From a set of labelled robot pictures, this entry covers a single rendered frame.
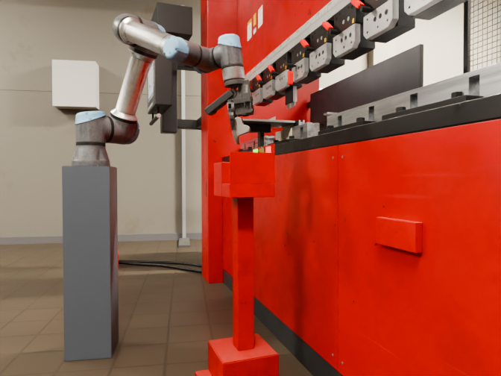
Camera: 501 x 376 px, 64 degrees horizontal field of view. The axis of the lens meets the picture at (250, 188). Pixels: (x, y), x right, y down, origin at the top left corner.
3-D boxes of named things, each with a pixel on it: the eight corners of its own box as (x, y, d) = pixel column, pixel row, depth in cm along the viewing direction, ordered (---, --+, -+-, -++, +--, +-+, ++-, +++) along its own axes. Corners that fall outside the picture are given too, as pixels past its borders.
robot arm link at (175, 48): (102, 3, 150) (182, 31, 123) (127, 12, 159) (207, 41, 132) (95, 33, 153) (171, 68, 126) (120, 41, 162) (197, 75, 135)
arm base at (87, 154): (66, 165, 158) (66, 140, 157) (77, 167, 173) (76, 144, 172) (106, 165, 160) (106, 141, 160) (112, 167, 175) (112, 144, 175)
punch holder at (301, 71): (290, 83, 189) (290, 48, 188) (306, 84, 191) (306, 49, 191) (304, 74, 174) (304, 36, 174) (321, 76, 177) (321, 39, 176)
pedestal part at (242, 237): (232, 345, 145) (232, 195, 143) (248, 342, 147) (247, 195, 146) (238, 351, 139) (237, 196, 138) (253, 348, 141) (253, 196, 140)
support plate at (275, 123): (232, 125, 200) (232, 123, 200) (281, 127, 208) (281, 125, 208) (242, 120, 183) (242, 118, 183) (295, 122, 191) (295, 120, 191)
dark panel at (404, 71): (310, 154, 291) (310, 94, 290) (312, 154, 292) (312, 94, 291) (419, 139, 184) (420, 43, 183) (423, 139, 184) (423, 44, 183)
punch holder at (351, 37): (332, 58, 150) (332, 14, 150) (352, 60, 153) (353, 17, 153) (354, 45, 136) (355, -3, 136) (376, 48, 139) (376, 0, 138)
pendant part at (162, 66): (147, 114, 316) (147, 68, 315) (162, 115, 320) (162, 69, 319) (154, 104, 274) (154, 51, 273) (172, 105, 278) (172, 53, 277)
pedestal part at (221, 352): (194, 374, 147) (194, 342, 147) (257, 363, 156) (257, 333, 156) (208, 403, 128) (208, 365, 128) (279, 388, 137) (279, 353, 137)
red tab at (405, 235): (375, 243, 105) (375, 216, 105) (382, 242, 106) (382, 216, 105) (414, 253, 91) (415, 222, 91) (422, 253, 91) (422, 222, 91)
